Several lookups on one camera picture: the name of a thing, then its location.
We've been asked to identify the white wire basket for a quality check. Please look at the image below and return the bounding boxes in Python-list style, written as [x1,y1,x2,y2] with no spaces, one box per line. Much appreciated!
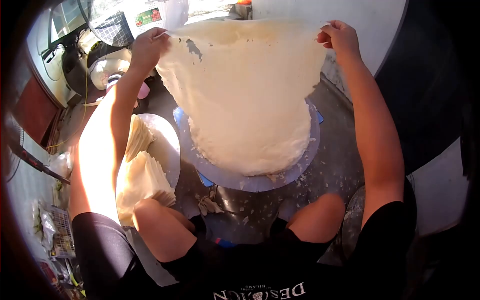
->
[48,205,77,260]

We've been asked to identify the stack of round cream sheets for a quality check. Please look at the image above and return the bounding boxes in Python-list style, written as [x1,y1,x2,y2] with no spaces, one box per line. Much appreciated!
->
[187,112,313,177]

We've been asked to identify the clear plastic bag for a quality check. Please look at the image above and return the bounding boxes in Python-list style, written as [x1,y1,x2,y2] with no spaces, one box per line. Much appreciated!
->
[48,151,74,179]

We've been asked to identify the white motor scooter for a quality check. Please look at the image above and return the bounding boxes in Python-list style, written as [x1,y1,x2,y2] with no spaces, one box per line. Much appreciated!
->
[61,10,159,110]

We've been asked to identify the person's left hand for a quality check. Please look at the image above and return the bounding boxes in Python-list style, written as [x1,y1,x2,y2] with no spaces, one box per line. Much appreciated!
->
[129,27,172,74]

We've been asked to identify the crumpled white cloth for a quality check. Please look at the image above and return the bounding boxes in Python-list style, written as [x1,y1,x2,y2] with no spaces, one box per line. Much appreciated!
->
[195,193,226,217]

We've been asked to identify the pile of folded cream sheets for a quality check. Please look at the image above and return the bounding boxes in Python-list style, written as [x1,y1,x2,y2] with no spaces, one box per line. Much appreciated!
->
[115,114,177,228]

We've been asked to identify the round grey tray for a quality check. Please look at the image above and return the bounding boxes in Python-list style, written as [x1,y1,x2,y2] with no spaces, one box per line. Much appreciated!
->
[175,98,322,193]

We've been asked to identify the round white tray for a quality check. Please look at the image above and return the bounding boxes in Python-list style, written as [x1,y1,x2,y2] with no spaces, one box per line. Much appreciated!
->
[124,112,182,211]

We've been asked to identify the blue plastic stool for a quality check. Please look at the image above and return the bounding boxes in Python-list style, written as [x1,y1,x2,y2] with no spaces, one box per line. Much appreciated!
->
[172,106,325,188]

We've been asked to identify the red-brown cabinet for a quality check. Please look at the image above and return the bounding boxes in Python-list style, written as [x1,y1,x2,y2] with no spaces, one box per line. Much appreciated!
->
[14,74,64,148]

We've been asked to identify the person's left fingers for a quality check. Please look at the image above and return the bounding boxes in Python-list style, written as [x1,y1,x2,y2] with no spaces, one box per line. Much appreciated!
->
[149,27,172,51]

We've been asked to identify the person's right fingers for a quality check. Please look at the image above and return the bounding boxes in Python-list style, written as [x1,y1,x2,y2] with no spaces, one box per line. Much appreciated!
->
[317,20,347,50]

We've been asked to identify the person's legs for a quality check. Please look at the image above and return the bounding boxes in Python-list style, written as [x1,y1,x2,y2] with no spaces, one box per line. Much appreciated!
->
[132,193,346,264]

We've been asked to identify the person's right hand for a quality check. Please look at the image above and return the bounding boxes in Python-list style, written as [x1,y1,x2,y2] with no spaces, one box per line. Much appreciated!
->
[317,20,361,62]

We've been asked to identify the large thin cream sheet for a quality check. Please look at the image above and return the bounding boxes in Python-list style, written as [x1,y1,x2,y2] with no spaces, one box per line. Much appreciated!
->
[155,17,331,151]

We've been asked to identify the black and red bar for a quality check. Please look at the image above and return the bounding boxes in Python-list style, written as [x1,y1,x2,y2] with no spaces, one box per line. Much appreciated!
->
[10,142,72,185]

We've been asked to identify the person's body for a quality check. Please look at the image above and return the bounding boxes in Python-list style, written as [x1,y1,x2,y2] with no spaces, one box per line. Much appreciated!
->
[70,165,418,300]

